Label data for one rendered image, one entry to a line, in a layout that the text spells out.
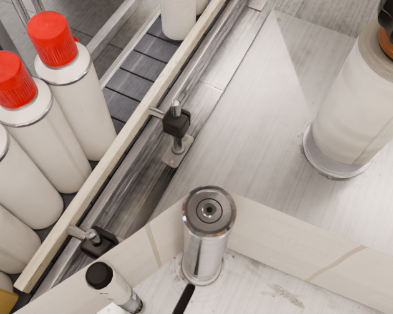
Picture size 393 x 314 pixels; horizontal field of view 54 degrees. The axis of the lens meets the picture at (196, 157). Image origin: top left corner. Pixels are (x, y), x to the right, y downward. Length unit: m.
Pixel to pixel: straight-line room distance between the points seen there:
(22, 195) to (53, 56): 0.13
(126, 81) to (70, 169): 0.18
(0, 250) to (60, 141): 0.11
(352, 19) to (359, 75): 0.39
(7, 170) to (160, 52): 0.32
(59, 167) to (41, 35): 0.14
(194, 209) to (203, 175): 0.22
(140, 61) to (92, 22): 0.17
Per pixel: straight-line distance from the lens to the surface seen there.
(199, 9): 0.63
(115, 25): 0.52
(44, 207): 0.44
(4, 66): 0.33
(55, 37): 0.34
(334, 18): 0.76
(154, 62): 0.58
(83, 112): 0.40
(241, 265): 0.45
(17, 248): 0.42
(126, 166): 0.49
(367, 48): 0.38
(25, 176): 0.38
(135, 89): 0.55
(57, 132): 0.38
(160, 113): 0.49
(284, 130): 0.52
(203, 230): 0.26
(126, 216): 0.52
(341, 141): 0.45
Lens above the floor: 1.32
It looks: 63 degrees down
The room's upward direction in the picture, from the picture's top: 2 degrees clockwise
